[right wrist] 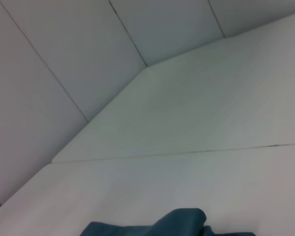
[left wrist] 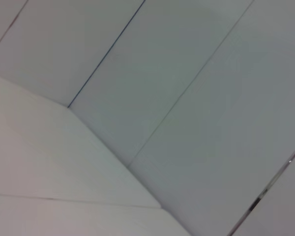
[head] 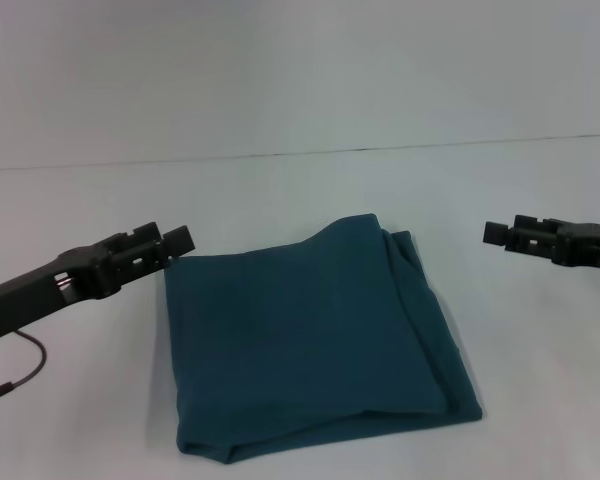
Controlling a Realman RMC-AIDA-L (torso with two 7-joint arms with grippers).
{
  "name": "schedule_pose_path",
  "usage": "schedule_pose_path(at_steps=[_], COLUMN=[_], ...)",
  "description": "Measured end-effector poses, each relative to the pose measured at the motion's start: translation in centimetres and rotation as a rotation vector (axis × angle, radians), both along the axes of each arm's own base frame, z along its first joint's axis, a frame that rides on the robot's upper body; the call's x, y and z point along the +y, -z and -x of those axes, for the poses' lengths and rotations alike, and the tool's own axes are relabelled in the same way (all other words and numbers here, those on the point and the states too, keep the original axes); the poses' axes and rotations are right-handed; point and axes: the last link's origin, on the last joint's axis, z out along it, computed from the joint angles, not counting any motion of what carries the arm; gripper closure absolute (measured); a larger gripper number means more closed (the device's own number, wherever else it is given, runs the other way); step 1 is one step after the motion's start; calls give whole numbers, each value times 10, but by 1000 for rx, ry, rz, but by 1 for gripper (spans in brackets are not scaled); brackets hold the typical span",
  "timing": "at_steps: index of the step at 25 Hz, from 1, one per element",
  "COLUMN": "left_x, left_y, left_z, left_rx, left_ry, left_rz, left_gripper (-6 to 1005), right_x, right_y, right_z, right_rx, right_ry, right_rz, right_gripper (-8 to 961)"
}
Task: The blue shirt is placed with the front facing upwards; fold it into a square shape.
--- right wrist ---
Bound teal shirt with cream lettering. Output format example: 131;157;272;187
79;207;256;236

